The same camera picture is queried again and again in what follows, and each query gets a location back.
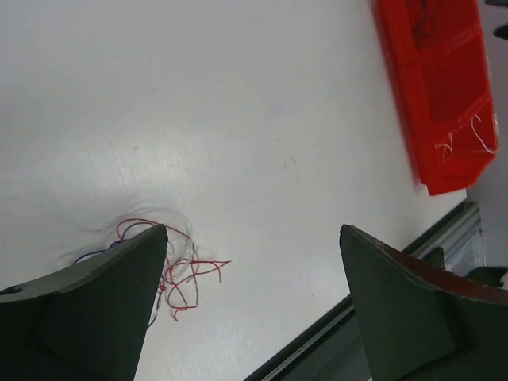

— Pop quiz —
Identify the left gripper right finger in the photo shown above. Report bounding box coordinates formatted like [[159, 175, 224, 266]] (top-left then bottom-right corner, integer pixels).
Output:
[[340, 225, 507, 380]]

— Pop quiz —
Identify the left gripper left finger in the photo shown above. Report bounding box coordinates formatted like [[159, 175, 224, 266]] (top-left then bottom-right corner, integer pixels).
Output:
[[1, 225, 167, 380]]

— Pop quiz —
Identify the red wire bundle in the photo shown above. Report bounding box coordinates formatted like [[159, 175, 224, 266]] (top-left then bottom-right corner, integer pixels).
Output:
[[116, 217, 233, 322]]

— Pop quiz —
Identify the white wire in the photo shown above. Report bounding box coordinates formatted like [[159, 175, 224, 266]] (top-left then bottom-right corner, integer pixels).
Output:
[[59, 204, 199, 318], [434, 113, 500, 162]]

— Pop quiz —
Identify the single blue purple wire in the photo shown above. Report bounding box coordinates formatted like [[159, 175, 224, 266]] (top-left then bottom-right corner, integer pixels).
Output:
[[410, 0, 436, 39]]

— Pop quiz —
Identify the red plastic compartment bin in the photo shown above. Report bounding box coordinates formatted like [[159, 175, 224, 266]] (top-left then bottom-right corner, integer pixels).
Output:
[[373, 1, 499, 195]]

